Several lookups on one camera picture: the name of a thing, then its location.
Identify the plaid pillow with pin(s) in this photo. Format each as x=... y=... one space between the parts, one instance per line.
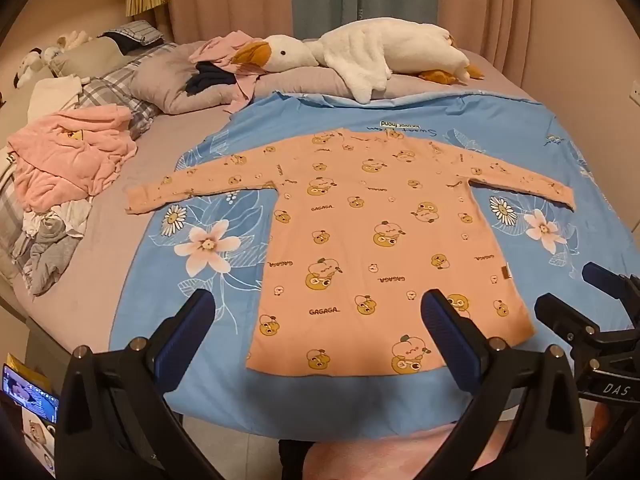
x=107 y=92

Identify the white folded cloth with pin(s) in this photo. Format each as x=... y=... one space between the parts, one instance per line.
x=52 y=94

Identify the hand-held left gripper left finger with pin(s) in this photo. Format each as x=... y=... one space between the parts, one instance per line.
x=187 y=331

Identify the orange cartoon print shirt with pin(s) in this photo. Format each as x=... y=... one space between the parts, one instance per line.
x=350 y=240

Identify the pink fleece garment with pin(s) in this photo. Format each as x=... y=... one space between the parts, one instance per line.
x=65 y=160

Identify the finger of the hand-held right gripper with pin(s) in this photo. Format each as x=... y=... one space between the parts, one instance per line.
x=555 y=312
x=594 y=273

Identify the white printed box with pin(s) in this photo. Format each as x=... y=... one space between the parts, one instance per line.
x=39 y=440

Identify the folded dark plaid cloth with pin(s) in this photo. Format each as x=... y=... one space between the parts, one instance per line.
x=135 y=34

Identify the beige pillow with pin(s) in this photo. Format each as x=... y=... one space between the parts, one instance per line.
x=90 y=57

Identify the yellow packet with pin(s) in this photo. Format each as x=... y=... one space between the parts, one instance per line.
x=25 y=367

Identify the black and white plush toy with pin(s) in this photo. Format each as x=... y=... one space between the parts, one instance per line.
x=29 y=64

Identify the dark navy garment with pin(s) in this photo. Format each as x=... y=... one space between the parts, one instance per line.
x=210 y=80

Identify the white goose plush toy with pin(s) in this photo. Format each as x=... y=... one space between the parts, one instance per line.
x=380 y=50

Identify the white wall socket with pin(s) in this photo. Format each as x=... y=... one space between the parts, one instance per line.
x=636 y=94

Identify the pink crumpled garment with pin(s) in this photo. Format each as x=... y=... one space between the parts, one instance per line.
x=220 y=47

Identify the mauve bed sheet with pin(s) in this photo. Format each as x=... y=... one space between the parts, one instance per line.
x=112 y=245

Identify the blue floral blanket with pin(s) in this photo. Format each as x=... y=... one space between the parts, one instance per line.
x=150 y=280

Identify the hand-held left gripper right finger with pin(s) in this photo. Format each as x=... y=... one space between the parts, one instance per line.
x=440 y=331

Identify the grey crumpled garment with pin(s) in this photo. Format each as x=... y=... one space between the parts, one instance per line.
x=47 y=255

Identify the white crumpled garment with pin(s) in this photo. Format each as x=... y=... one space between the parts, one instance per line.
x=75 y=212

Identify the smartphone with lit screen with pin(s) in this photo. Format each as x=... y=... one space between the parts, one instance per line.
x=30 y=394

